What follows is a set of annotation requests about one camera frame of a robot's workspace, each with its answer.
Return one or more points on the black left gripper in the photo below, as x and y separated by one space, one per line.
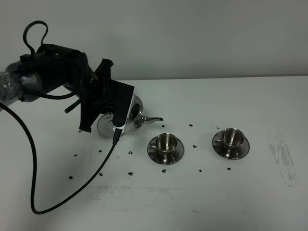
93 88

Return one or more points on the stainless steel teapot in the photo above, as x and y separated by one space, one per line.
137 117

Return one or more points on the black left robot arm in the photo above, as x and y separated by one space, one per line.
34 80

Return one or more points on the steel teapot saucer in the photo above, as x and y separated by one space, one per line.
105 126

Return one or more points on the left stainless steel teacup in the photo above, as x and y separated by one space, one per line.
163 144

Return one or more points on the stainless steel teacup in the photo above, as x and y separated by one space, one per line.
163 144
229 138

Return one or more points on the right stainless steel teacup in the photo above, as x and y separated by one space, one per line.
229 138

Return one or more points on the left steel cup saucer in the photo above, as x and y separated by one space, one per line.
169 159

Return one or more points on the steel cup saucer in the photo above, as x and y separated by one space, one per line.
169 159
232 154

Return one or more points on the right steel cup saucer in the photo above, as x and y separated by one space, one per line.
232 154

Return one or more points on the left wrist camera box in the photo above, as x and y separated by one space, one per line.
120 96

